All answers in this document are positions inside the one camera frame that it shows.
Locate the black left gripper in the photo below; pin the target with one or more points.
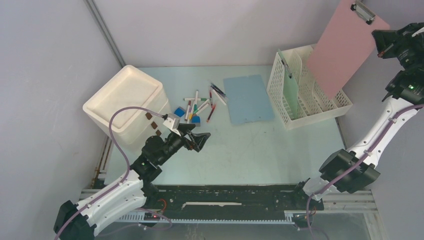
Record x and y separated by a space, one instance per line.
197 139

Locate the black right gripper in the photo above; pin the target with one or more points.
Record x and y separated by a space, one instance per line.
389 41

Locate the pink clipboard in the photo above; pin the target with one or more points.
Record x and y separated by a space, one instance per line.
343 47

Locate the blue clipboard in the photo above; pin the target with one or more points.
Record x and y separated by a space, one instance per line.
248 100

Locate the green clipboard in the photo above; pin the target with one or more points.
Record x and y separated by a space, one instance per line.
290 87

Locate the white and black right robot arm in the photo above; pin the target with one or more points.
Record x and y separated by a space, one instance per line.
353 169

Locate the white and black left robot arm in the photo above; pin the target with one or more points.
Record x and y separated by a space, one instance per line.
87 218

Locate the blue eraser right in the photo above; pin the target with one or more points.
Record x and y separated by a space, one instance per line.
196 120

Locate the blue eraser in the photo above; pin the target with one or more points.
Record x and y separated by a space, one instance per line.
196 120
180 112

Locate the white marker yellow cap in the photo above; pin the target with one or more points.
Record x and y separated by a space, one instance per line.
191 114

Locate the blue eraser left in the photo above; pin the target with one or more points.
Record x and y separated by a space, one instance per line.
180 112

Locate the white marker teal tip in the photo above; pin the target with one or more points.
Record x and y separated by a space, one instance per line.
196 96

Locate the red pen orange cap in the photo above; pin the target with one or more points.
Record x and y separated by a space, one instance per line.
211 112

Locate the white marker brown tip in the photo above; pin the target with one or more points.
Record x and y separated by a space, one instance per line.
204 107

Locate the white marker brown cap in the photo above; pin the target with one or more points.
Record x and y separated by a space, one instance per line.
186 117

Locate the white marker green tip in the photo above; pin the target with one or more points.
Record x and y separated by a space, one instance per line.
207 101

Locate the white marker green cap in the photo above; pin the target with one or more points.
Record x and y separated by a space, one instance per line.
192 99

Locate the red transparent pen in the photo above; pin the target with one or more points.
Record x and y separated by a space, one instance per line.
210 97

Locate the white chalk stick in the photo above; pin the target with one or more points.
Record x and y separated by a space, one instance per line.
219 97

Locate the green transparent pen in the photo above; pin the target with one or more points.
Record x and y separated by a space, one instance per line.
210 82

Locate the white drawer cabinet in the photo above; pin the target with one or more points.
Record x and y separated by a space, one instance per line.
119 101

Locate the white perforated file organizer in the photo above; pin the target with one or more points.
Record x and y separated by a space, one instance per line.
313 105

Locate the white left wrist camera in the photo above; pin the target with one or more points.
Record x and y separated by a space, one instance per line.
172 121

